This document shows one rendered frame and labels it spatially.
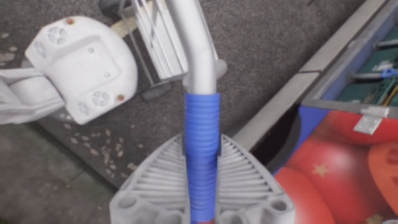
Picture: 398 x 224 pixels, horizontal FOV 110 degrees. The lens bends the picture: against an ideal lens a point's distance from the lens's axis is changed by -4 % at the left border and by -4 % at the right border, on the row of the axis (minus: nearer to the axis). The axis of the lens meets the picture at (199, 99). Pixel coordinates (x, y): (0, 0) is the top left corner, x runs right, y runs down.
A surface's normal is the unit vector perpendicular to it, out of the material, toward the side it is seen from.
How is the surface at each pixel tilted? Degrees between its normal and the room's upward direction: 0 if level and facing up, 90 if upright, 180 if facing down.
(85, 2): 0
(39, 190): 8
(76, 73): 0
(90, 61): 0
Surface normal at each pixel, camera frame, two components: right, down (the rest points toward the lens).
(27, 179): 0.43, 0.00
